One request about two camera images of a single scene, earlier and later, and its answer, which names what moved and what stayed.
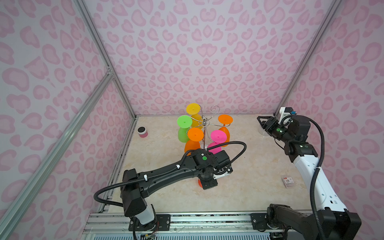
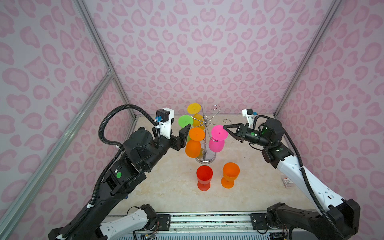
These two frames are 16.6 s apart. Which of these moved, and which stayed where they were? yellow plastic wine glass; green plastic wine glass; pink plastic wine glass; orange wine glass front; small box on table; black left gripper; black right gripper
Moved: black right gripper; black left gripper
Stayed: yellow plastic wine glass; orange wine glass front; small box on table; pink plastic wine glass; green plastic wine glass
